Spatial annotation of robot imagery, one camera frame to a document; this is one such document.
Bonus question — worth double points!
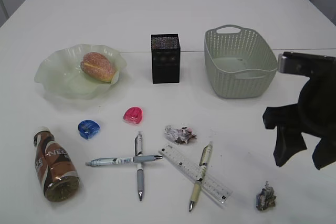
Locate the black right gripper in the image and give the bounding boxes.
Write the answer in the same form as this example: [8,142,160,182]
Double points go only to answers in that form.
[262,73,335,170]

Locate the paper ball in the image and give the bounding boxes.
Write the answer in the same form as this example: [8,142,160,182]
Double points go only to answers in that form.
[256,181,277,211]
[164,125,197,145]

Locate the sugared bread roll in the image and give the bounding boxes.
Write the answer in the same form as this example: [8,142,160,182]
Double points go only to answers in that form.
[80,52,117,82]

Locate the brown coffee bottle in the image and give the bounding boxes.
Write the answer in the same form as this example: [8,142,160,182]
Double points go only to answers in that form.
[34,126,80,202]

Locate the beige patterned pen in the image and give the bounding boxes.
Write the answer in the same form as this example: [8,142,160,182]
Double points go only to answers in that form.
[188,141,213,212]

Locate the grey-green plastic basket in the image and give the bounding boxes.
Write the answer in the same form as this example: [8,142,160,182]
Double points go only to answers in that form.
[204,25,278,99]

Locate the grey pen lying vertical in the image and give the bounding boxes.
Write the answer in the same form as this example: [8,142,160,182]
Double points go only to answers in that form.
[134,132,144,201]

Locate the black mesh pen holder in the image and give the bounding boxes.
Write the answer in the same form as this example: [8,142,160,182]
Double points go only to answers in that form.
[151,34,181,84]

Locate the pink pencil sharpener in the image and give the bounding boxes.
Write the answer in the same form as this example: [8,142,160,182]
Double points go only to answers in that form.
[123,106,143,125]

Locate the grey pen lying horizontal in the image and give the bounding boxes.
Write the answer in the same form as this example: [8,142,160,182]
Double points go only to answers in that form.
[85,155,163,167]

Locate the blue pencil sharpener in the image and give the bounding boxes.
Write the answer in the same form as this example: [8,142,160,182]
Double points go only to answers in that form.
[78,120,100,140]

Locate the pale green wavy plate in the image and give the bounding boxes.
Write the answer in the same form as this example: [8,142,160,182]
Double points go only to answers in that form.
[34,44,127,99]

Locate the clear plastic ruler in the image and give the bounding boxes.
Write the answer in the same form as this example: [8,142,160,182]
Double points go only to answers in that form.
[159,144,232,205]

